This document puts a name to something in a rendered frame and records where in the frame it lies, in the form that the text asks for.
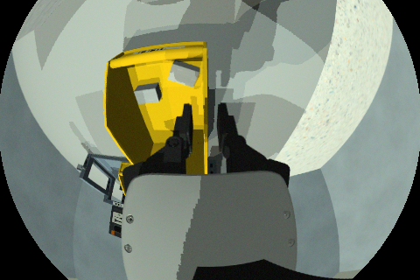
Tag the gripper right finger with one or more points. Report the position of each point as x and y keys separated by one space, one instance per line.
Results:
x=239 y=156

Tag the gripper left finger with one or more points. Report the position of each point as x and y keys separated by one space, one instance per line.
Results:
x=169 y=158

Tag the black case with handle cutout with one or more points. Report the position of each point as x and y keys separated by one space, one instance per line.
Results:
x=115 y=224

